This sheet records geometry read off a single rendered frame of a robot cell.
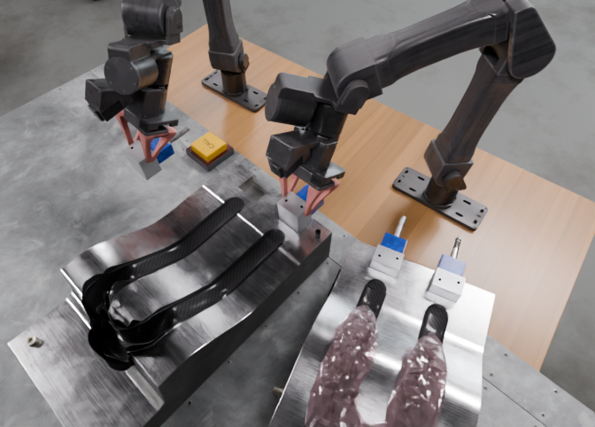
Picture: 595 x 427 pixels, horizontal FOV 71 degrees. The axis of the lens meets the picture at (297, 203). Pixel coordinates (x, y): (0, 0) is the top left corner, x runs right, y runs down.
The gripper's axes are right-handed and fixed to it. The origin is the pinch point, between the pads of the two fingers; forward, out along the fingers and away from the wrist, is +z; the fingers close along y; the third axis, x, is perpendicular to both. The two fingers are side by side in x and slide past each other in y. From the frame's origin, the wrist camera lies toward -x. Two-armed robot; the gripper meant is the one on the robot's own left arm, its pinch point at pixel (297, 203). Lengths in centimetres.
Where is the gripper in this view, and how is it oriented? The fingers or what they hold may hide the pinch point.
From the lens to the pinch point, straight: 75.0
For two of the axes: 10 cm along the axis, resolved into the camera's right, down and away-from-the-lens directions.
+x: 6.1, -2.5, 7.5
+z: -2.9, 8.2, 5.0
